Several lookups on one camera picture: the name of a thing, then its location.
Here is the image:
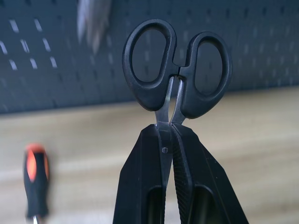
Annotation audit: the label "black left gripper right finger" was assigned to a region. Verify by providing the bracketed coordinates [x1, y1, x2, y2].
[171, 124, 250, 224]

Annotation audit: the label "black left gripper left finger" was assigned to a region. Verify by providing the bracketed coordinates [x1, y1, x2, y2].
[112, 124, 169, 224]

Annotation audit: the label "black-handled scissors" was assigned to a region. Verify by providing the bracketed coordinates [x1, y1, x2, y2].
[121, 19, 233, 187]

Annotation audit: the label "dark blue pegboard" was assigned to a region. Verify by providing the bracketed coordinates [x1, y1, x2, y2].
[0, 0, 299, 117]

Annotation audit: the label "silver metal pegboard hook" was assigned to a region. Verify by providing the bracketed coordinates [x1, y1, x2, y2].
[76, 0, 111, 54]

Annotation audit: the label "orange and black screwdriver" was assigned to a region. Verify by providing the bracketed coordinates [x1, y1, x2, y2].
[22, 143, 50, 224]

